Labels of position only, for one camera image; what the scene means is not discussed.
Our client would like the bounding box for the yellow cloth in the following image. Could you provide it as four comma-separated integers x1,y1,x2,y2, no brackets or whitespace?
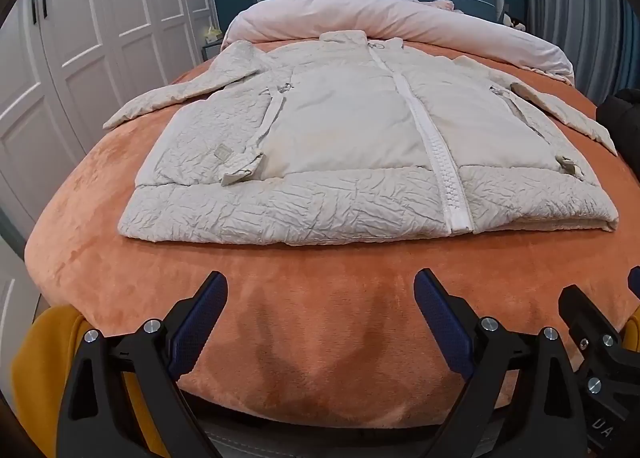
11,305,173,458

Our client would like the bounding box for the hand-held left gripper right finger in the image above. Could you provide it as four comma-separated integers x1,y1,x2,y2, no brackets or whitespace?
413,268,591,458

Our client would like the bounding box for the black cloth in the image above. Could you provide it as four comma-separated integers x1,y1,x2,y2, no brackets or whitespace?
596,88,640,179

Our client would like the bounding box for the white wardrobe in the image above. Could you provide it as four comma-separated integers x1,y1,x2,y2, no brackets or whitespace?
0,0,215,311

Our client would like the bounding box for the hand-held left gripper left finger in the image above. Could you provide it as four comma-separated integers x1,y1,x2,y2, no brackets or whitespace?
57,270,230,458

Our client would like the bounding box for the cream puffer jacket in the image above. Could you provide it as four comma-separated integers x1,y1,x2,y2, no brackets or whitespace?
102,30,621,246

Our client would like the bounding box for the grey bed base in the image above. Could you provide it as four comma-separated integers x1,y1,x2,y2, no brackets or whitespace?
195,415,501,458

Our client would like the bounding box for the pink duvet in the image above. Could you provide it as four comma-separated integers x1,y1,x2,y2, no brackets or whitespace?
221,0,575,83

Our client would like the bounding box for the grey blue curtain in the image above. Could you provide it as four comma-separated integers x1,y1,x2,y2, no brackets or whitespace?
520,0,640,111

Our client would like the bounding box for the orange fleece blanket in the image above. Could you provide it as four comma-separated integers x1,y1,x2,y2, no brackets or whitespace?
22,38,640,431

